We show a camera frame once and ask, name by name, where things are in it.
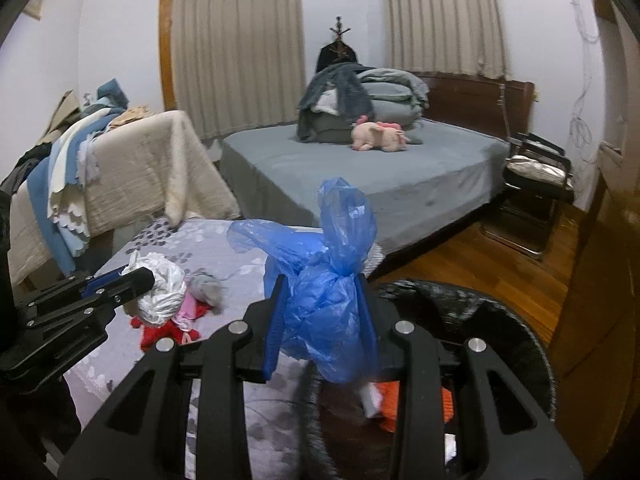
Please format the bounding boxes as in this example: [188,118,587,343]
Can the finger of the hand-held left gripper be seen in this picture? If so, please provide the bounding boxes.
[15,270,126,313]
[25,266,156,333]

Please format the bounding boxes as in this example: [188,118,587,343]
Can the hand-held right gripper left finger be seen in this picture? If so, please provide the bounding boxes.
[60,274,291,480]

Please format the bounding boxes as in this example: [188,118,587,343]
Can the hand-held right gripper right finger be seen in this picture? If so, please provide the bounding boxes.
[356,274,586,480]

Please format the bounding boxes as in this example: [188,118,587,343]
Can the white plastic bag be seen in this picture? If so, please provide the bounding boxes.
[122,252,187,326]

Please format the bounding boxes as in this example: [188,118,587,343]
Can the blue plastic bag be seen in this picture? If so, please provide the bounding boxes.
[227,176,383,386]

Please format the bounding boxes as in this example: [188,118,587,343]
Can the red cloth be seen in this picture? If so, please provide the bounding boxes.
[130,314,202,352]

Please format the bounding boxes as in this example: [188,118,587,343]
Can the bright pink cloth strip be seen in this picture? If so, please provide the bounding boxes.
[175,292,211,333]

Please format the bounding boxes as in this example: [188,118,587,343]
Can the grey cloth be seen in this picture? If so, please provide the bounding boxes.
[186,269,224,307]

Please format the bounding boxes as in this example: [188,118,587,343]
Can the white printed carton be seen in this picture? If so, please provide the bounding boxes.
[360,382,383,418]

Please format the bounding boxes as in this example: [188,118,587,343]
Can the orange foam net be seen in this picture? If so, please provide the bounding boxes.
[375,380,456,433]

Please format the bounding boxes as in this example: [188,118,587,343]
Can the black-lined waste bin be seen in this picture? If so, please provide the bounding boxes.
[295,277,556,480]

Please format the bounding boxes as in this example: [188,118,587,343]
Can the floral grey quilt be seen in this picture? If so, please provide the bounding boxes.
[65,217,386,480]

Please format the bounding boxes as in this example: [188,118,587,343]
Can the blue and white scalloped cloth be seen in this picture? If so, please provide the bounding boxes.
[27,105,128,273]

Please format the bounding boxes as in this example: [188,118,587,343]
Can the beige quilt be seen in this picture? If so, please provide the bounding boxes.
[9,109,241,286]

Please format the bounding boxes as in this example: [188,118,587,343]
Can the dark cloth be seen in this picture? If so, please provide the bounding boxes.
[0,142,53,196]

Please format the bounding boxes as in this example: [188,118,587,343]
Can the bed with grey sheet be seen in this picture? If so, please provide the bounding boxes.
[219,117,512,256]

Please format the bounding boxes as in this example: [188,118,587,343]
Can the peach crumpled cloth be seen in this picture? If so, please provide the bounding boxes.
[112,105,153,126]

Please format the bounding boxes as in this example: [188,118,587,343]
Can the khaki cloth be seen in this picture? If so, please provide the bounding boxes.
[42,89,83,141]

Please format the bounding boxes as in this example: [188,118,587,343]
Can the grey-blue cloth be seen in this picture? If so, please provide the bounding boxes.
[95,78,131,111]

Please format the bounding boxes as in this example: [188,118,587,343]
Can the pink plush toy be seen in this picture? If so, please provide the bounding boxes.
[350,115,412,153]

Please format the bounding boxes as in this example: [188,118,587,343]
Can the grey-green folded blanket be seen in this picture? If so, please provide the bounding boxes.
[310,110,358,142]

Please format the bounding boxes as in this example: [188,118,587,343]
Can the black metal chair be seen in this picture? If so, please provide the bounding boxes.
[482,132,576,261]

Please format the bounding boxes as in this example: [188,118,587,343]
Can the white chair cushion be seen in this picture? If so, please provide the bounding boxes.
[505,155,571,186]

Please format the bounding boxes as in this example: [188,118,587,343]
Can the grey folded duvet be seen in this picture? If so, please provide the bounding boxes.
[357,67,431,126]

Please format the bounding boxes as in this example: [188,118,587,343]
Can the dark grey fluffy blanket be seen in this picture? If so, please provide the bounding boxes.
[296,62,373,142]

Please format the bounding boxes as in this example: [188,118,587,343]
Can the brown wooden wardrobe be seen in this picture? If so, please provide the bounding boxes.
[547,0,640,476]

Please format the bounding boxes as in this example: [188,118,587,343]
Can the dark wooden headboard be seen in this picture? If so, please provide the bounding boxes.
[415,71,536,141]

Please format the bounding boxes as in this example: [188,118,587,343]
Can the beige curtain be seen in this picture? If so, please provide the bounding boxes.
[386,0,508,81]
[170,0,307,140]

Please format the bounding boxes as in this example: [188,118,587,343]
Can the dark jacket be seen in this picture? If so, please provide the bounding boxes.
[315,42,360,73]

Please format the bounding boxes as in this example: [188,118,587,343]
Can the dark wooden coat rack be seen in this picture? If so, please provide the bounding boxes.
[327,16,351,51]

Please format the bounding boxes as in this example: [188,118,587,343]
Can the brown wooden window frame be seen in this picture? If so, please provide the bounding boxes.
[159,0,177,111]

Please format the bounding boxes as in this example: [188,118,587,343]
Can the headboard cable with plug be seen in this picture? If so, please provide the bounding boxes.
[497,77,513,138]

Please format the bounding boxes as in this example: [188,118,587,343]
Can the hanging wall cables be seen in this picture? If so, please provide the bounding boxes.
[565,0,601,166]

